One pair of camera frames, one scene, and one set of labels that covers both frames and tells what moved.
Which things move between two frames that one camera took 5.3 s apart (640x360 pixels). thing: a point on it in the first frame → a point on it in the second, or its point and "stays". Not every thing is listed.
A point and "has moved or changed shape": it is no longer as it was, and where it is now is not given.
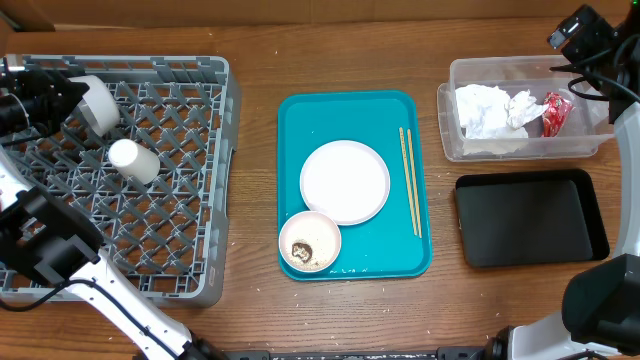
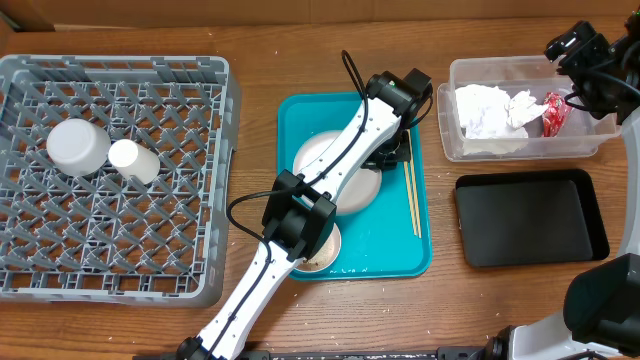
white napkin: (481, 113) stays
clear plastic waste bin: (517, 108) stays
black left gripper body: (32, 106) → (390, 152)
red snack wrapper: (555, 113) stays
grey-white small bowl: (98, 107) → (78, 147)
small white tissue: (522, 107) stays
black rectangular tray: (529, 218) stays
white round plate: (346, 180) has moved or changed shape
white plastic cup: (134, 161) stays
